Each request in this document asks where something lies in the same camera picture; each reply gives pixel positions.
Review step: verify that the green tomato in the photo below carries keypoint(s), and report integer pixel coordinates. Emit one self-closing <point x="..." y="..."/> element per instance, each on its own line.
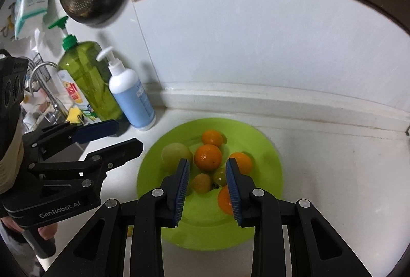
<point x="220" y="175"/>

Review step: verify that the large yellow-green citrus fruit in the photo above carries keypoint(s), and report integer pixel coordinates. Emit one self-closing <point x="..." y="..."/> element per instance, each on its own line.
<point x="174" y="153"/>

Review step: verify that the white pump bottle blue label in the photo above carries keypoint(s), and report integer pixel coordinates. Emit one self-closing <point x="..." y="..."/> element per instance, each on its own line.
<point x="131" y="94"/>

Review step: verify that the person's left hand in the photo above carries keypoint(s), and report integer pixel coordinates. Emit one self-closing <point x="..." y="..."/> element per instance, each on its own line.
<point x="48" y="232"/>

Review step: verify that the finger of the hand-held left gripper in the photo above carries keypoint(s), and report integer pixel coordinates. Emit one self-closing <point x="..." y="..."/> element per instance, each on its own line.
<point x="121" y="150"/>
<point x="96" y="131"/>

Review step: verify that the small orange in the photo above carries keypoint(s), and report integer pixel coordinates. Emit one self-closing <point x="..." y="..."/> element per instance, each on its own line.
<point x="212" y="137"/>
<point x="242" y="161"/>

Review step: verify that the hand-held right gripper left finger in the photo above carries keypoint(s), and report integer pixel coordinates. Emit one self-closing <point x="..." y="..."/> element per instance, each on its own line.
<point x="181" y="190"/>

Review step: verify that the steel faucet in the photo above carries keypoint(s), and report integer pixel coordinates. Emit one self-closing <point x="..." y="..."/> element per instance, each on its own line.
<point x="53" y="101"/>

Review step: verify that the green plate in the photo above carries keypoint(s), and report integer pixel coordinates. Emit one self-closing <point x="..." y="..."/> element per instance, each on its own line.
<point x="205" y="232"/>

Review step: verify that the large orange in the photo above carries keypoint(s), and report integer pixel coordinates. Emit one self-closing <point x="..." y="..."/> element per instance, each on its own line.
<point x="224" y="200"/>

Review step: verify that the yellow sponge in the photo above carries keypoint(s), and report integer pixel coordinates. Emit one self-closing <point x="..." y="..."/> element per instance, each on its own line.
<point x="74" y="113"/>

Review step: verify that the tangerine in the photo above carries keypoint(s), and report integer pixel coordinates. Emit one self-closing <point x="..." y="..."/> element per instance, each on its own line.
<point x="208" y="157"/>

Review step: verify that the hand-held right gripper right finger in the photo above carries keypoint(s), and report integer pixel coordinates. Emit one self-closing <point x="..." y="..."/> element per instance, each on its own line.
<point x="232" y="193"/>

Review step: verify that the person's left forearm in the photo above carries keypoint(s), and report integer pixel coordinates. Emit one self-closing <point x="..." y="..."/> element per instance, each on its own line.
<point x="9" y="168"/>

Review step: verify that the round brown fruit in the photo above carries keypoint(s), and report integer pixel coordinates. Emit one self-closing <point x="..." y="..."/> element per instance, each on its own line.
<point x="202" y="182"/>

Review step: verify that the green dish soap bottle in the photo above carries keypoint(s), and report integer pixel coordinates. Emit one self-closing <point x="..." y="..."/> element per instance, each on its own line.
<point x="93" y="81"/>

